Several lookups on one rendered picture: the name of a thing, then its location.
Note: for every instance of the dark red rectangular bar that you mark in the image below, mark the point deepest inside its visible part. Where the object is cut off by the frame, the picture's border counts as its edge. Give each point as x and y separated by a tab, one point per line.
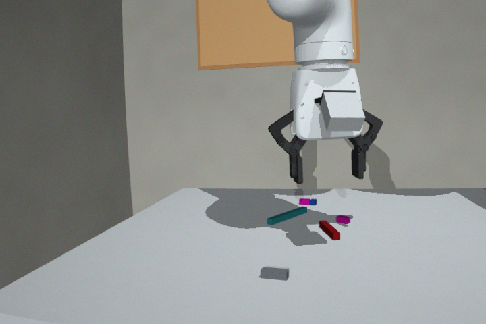
329	230

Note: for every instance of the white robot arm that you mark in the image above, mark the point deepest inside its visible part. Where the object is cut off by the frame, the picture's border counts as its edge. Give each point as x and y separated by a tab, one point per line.
322	32

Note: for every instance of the turquoise rod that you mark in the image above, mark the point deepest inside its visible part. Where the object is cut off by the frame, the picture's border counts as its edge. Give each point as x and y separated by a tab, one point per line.
287	215

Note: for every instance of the small magenta block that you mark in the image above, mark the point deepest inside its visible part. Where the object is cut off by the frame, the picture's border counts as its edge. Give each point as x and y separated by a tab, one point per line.
304	201
343	219

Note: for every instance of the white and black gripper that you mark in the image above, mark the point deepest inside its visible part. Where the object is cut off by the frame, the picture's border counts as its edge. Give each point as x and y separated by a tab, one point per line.
308	83

